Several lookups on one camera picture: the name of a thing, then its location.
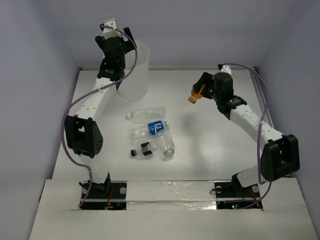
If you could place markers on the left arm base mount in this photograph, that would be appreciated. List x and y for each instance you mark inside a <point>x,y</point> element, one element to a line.
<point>108,195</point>

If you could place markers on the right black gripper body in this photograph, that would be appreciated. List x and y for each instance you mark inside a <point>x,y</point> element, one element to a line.
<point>209,91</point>

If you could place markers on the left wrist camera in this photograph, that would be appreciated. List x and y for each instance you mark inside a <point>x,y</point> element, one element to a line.
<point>108,28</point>

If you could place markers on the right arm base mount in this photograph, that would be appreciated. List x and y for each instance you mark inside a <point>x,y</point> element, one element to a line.
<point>231,196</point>

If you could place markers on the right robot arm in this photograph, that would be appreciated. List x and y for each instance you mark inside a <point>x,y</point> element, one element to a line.
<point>277,154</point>

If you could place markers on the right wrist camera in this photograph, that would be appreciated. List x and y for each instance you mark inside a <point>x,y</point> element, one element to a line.
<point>225,68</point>

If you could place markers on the clear bottle white cap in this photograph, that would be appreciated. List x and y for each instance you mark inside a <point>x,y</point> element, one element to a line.
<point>146,115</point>

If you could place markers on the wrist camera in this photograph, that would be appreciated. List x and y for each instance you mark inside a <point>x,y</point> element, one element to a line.
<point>225,68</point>
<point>108,28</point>

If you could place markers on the orange plastic bottle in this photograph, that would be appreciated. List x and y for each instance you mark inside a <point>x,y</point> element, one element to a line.
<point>196,94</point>

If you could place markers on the silver tape strip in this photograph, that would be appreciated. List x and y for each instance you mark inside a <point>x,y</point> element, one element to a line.
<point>170,196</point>

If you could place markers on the translucent white plastic bin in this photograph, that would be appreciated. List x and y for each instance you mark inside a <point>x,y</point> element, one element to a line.
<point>135,86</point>

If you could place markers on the aluminium side rail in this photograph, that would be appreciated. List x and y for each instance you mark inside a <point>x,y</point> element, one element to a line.
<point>260,92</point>

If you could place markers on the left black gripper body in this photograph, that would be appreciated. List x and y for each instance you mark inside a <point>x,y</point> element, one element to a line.
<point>114,41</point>

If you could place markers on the clear bottle base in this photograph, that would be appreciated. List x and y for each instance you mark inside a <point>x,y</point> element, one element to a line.
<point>166,144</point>

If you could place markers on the blue label clear bottle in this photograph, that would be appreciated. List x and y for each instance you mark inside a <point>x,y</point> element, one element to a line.
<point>150,130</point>

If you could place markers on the black label clear bottle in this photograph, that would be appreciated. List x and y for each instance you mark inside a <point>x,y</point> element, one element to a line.
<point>145,149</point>

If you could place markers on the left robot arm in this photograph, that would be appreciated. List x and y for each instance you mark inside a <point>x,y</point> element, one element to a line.
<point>80,132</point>

